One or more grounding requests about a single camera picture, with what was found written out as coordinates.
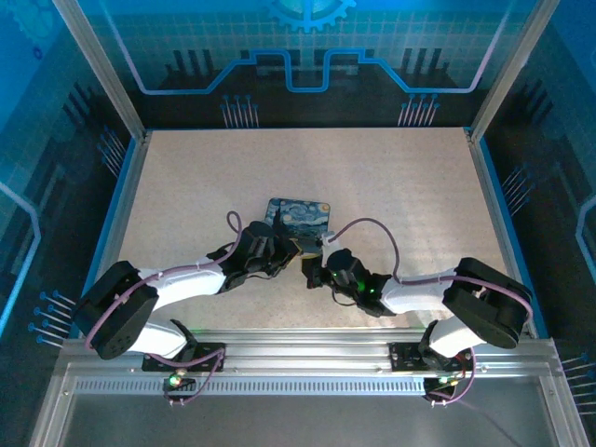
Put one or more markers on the aluminium frame post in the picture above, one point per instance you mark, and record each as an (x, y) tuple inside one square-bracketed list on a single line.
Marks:
[(102, 70), (512, 70)]

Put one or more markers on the aluminium table side rail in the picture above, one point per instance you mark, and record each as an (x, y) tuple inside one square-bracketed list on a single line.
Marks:
[(498, 219), (123, 205)]

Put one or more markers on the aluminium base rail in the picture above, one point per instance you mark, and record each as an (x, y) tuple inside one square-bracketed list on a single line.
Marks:
[(302, 349)]

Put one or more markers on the black left base mounting plate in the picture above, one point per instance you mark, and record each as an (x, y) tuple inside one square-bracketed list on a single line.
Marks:
[(209, 351)]

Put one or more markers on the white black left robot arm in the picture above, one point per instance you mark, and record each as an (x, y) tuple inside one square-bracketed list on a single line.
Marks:
[(186, 284)]

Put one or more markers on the right base LED circuit board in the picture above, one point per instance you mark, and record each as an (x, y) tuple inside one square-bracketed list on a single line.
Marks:
[(442, 383)]

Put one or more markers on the left base LED circuit board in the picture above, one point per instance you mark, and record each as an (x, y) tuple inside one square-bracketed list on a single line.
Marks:
[(179, 382)]

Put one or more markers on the black right base mounting plate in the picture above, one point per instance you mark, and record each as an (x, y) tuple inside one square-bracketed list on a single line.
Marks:
[(402, 356)]

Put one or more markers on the base led circuit board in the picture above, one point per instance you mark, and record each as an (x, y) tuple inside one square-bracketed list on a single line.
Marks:
[(442, 383), (179, 382)]

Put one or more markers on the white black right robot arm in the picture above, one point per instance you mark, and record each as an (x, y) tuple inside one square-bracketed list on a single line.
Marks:
[(419, 293)]

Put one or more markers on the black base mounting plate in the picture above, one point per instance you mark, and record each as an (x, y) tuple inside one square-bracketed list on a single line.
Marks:
[(402, 356), (209, 351)]

